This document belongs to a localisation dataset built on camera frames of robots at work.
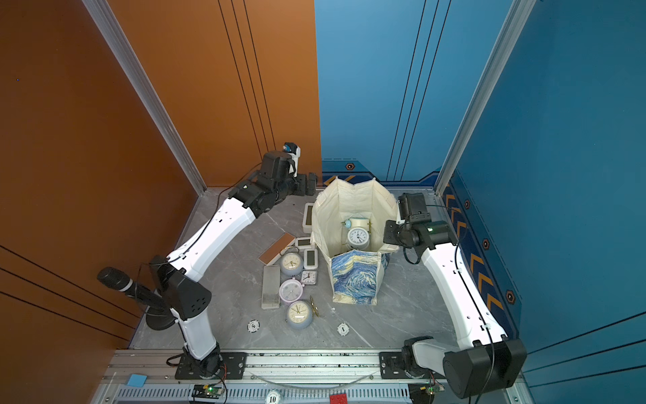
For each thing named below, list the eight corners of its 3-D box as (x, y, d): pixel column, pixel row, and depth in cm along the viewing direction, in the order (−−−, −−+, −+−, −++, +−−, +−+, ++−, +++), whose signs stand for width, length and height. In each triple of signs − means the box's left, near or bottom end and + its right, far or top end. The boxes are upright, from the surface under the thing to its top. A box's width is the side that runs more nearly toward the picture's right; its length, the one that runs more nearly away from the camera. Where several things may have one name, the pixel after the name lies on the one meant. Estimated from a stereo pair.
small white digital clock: (303, 268, 95) (302, 265, 93) (304, 252, 99) (304, 248, 97) (318, 268, 95) (317, 265, 93) (318, 252, 99) (318, 248, 97)
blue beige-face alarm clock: (287, 329, 81) (285, 325, 78) (289, 304, 86) (288, 300, 83) (312, 329, 81) (311, 325, 78) (313, 304, 86) (312, 300, 83)
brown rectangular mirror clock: (259, 260, 97) (257, 256, 95) (288, 235, 105) (287, 231, 102) (266, 266, 96) (264, 263, 93) (295, 240, 103) (294, 236, 101)
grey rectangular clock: (262, 310, 85) (260, 308, 83) (264, 268, 95) (262, 265, 93) (280, 308, 86) (279, 305, 84) (280, 266, 96) (279, 264, 94)
